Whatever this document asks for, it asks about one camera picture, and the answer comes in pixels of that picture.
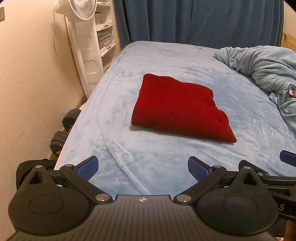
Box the red knit sweater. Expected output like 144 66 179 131
131 73 237 143

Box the black dumbbell near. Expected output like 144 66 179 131
50 131 69 154

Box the black dumbbell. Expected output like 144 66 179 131
62 108 81 131
50 131 69 154

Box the black cloth on floor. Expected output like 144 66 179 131
16 159 57 189

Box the black dumbbell far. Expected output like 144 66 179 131
62 108 81 131

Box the smartphone with lit screen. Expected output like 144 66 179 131
288 84 296 98

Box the light blue bed sheet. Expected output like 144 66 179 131
57 41 295 196

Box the grey-blue fleece blanket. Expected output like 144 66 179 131
214 46 295 135

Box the wooden bed headboard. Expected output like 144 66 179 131
280 32 296 52

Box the white shelf unit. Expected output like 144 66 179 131
76 0 122 84

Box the dark blue curtain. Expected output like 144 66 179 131
114 0 284 49

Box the white standing fan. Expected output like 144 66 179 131
54 1 97 98

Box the fan power cable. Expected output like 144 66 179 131
53 11 72 57

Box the beige wall socket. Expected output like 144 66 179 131
0 6 5 22

